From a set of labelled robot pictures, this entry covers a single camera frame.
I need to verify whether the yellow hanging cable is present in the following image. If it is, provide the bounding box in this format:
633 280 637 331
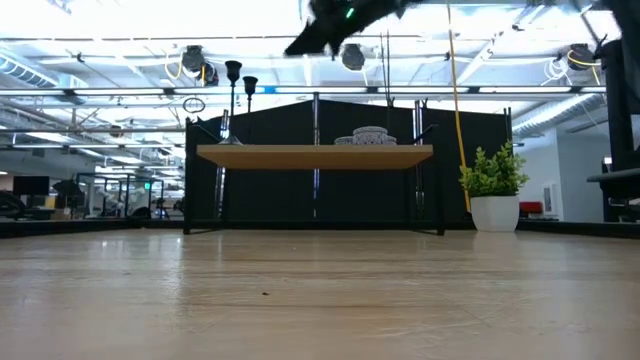
444 0 473 214

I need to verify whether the black background monitor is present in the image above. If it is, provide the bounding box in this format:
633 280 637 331
12 175 51 197

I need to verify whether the wooden shelf with black legs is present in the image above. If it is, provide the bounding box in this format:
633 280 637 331
183 115 448 237

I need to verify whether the black hanging cable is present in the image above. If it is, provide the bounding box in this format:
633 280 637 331
375 29 393 146

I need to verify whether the black ceiling cable reel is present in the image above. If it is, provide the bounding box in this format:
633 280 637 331
339 43 367 73
566 43 603 72
179 44 220 88

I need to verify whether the black partition screen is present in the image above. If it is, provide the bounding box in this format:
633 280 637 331
184 98 514 229

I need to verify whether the green plant in white pot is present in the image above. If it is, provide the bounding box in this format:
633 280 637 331
458 140 531 233

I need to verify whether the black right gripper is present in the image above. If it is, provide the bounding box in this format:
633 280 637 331
283 0 371 59

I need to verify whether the black hanging cable ring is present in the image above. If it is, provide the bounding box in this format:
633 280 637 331
182 96 207 115

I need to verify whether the white purple patterned candle holder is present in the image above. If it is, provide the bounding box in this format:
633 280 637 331
351 125 391 147

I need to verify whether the black aluminium table frame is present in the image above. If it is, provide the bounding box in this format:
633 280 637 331
0 217 640 240

